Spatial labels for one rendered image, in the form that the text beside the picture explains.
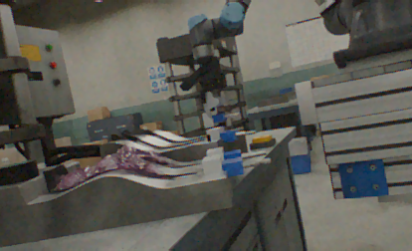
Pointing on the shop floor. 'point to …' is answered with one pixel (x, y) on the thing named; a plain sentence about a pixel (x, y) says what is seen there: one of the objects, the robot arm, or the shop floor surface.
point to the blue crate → (301, 163)
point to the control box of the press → (44, 113)
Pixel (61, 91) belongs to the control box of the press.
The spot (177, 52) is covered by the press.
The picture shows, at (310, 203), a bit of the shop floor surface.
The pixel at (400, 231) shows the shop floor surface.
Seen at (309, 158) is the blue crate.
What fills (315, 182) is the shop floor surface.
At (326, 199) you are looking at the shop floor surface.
